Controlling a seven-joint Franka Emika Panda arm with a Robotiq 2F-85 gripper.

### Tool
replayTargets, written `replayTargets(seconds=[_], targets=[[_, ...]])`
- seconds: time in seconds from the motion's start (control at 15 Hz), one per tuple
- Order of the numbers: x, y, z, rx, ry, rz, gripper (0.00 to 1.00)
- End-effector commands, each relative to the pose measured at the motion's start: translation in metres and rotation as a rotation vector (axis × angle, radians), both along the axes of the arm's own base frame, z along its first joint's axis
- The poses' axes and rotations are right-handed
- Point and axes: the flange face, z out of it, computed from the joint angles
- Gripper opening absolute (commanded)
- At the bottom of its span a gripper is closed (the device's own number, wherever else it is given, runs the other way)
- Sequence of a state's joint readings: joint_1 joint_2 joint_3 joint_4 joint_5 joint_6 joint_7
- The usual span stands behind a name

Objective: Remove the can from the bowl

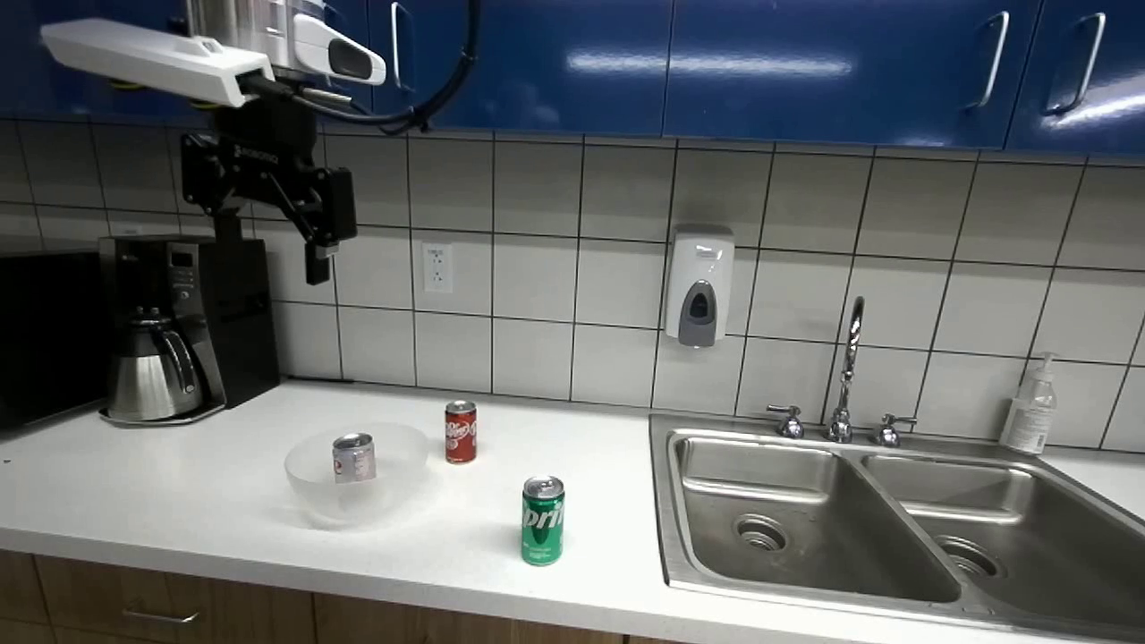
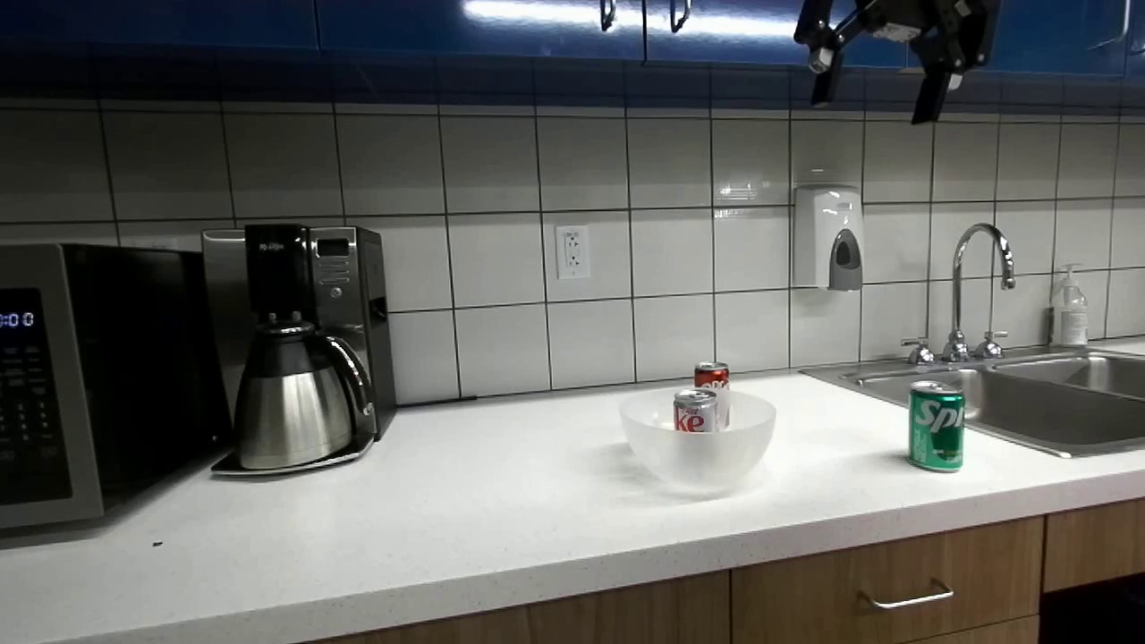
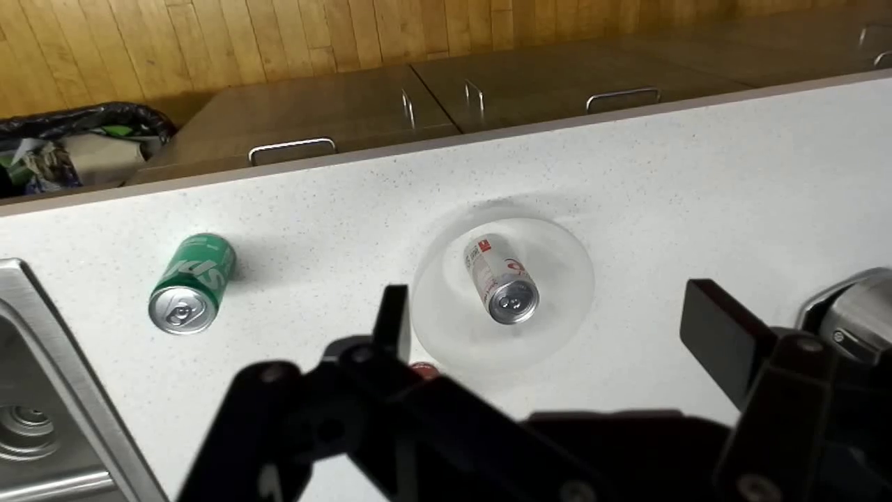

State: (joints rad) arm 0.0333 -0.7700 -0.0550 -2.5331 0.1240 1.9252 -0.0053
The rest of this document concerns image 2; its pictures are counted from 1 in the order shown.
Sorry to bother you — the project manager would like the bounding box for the white wall soap dispenser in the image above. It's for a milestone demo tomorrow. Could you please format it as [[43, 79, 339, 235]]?
[[788, 185, 865, 292]]

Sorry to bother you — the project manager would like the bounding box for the black and silver microwave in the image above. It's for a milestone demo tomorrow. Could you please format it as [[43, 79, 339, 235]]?
[[0, 242, 227, 535]]

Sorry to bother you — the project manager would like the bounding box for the green Sprite can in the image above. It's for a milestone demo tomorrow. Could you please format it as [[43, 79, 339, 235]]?
[[906, 378, 966, 476]]

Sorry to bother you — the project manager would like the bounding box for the wooden drawer front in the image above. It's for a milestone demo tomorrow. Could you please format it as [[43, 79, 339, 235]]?
[[1040, 497, 1145, 593], [730, 514, 1047, 644], [310, 570, 734, 644]]

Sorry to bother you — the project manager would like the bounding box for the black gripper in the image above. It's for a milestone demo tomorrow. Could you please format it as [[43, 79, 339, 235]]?
[[790, 0, 1000, 127]]

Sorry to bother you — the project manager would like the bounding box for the chrome sink faucet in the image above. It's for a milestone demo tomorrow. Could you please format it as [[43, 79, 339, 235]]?
[[943, 218, 1018, 360]]

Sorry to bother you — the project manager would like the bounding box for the white wall outlet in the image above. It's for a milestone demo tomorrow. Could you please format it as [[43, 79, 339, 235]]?
[[553, 226, 597, 287]]

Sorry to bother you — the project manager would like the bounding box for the silver and red soda can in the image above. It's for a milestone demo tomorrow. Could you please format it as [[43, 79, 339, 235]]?
[[670, 385, 721, 441]]

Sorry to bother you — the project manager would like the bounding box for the translucent white plastic bowl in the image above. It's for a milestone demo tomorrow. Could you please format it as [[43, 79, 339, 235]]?
[[615, 390, 778, 500]]

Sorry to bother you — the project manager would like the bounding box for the silver drawer handle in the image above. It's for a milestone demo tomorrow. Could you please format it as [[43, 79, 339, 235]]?
[[858, 581, 959, 615]]

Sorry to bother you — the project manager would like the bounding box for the clear soap bottle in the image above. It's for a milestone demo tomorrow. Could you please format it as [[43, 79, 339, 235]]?
[[1052, 262, 1090, 350]]

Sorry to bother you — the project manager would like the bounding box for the steel coffee pot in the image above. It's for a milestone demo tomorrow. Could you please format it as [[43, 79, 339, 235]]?
[[200, 222, 397, 478]]

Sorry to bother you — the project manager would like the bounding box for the stainless steel double sink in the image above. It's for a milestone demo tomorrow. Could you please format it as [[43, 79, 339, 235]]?
[[834, 350, 1145, 461]]

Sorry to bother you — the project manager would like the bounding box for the blue upper cabinet door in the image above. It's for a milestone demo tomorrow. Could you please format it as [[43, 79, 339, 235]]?
[[644, 0, 1004, 71], [313, 0, 647, 69], [0, 0, 322, 64], [995, 0, 1145, 79]]

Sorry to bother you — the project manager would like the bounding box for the stainless steel coffee carafe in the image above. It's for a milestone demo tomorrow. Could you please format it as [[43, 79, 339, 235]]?
[[227, 319, 379, 476]]

